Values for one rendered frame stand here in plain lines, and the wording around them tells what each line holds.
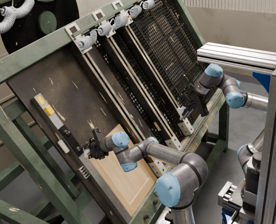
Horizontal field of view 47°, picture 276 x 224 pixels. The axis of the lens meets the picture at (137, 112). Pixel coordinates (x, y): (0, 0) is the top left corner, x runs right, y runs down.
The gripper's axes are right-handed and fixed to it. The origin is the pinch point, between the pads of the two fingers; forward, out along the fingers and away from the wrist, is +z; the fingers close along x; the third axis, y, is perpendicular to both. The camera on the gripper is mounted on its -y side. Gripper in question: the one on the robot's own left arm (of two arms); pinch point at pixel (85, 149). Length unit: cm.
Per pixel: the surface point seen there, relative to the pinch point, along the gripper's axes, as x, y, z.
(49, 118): -17.4, -18.3, 8.4
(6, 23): -36, -89, 36
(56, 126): -13.0, -14.4, 8.7
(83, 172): 5.9, 10.4, 12.3
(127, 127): 40.0, -20.5, 11.5
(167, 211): 72, 35, 14
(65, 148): -6.8, -2.5, 10.6
